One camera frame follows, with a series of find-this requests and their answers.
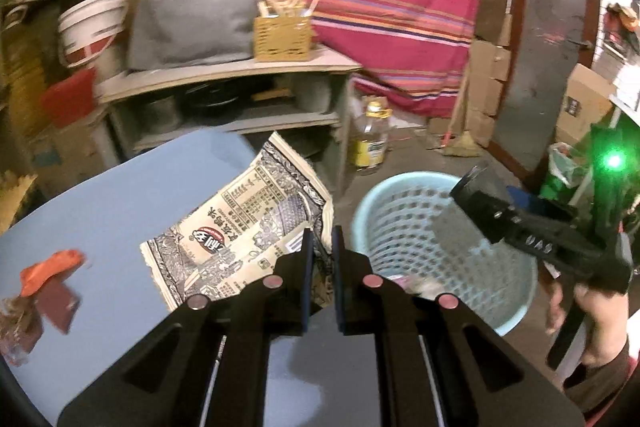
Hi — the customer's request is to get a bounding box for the printed paper food bag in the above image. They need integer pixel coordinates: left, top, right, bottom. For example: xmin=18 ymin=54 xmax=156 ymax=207
xmin=140 ymin=132 xmax=334 ymax=311

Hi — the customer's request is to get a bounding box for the maroon scouring pad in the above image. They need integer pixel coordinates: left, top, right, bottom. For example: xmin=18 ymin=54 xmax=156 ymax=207
xmin=35 ymin=277 xmax=80 ymax=335

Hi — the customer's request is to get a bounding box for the orange mesh bag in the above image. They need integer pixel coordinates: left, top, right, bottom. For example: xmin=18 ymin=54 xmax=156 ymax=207
xmin=20 ymin=249 xmax=86 ymax=297

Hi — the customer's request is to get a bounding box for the green trash bag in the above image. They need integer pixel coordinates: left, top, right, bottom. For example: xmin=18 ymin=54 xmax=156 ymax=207
xmin=539 ymin=141 xmax=591 ymax=204

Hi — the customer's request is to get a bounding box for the person's right hand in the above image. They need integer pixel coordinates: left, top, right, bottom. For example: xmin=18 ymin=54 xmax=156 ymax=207
xmin=539 ymin=273 xmax=629 ymax=369

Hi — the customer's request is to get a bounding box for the light blue plastic basket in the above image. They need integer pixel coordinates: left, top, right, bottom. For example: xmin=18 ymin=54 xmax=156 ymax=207
xmin=350 ymin=171 xmax=538 ymax=336

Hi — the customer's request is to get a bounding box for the straw broom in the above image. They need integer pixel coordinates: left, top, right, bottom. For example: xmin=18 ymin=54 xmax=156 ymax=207
xmin=439 ymin=70 xmax=482 ymax=158

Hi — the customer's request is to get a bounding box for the cardboard box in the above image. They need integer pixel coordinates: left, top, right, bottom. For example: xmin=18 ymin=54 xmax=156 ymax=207
xmin=555 ymin=64 xmax=615 ymax=145

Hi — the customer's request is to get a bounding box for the cooking oil bottle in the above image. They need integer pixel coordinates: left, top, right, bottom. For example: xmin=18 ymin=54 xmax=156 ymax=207
xmin=349 ymin=96 xmax=392 ymax=171

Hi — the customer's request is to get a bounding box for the grey wooden shelf unit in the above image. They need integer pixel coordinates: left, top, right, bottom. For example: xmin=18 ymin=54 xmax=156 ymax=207
xmin=94 ymin=46 xmax=361 ymax=196

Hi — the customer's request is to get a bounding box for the red plastic basket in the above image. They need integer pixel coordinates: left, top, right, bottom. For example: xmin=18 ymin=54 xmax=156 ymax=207
xmin=39 ymin=68 xmax=96 ymax=128

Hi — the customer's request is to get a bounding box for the yellow chopstick basket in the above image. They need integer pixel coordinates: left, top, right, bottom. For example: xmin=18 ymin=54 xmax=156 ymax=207
xmin=254 ymin=0 xmax=320 ymax=62

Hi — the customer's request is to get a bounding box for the grey fabric bag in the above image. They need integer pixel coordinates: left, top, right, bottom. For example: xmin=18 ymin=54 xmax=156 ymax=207
xmin=127 ymin=0 xmax=258 ymax=70

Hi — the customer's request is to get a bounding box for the white plastic bucket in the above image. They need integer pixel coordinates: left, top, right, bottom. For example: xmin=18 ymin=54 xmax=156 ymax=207
xmin=58 ymin=0 xmax=128 ymax=68

